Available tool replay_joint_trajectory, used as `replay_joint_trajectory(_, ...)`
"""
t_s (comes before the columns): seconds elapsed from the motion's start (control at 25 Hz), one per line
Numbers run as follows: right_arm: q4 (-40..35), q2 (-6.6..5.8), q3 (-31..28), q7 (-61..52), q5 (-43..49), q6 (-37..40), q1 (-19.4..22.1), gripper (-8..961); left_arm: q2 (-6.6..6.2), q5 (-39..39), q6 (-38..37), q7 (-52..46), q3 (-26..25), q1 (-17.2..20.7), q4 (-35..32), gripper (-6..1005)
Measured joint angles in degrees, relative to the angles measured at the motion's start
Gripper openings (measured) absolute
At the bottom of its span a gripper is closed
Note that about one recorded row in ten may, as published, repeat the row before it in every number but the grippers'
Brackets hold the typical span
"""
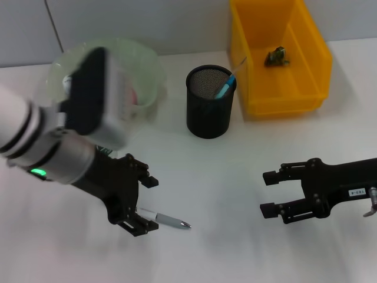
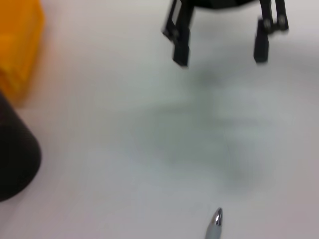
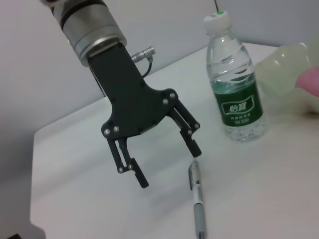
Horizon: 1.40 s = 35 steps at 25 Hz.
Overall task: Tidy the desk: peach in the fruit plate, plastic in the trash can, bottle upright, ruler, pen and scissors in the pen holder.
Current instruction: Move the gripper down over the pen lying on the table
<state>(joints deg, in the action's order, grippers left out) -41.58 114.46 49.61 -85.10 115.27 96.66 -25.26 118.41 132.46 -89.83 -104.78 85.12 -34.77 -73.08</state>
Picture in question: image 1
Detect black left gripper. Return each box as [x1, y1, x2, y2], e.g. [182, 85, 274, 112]
[71, 152, 160, 238]

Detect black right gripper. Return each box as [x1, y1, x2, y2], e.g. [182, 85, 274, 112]
[259, 157, 377, 225]

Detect white grey ballpoint pen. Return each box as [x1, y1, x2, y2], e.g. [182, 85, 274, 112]
[135, 207, 193, 230]

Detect clear green-label water bottle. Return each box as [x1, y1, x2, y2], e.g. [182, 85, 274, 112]
[63, 75, 114, 157]

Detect blue teal scissors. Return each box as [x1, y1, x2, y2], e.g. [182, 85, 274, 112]
[213, 73, 237, 100]

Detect clear plastic ruler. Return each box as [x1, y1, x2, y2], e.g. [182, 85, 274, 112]
[229, 55, 248, 77]

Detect green plastic wrapper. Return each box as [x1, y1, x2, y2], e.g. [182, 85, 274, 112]
[264, 45, 291, 68]

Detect black mesh pen holder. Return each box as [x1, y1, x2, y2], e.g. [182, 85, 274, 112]
[186, 65, 237, 139]

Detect translucent green fruit bowl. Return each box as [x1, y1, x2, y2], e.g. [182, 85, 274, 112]
[48, 37, 168, 130]

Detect yellow plastic bin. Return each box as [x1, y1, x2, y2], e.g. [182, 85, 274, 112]
[229, 0, 333, 116]

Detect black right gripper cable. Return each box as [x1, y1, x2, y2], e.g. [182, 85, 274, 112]
[362, 186, 377, 218]

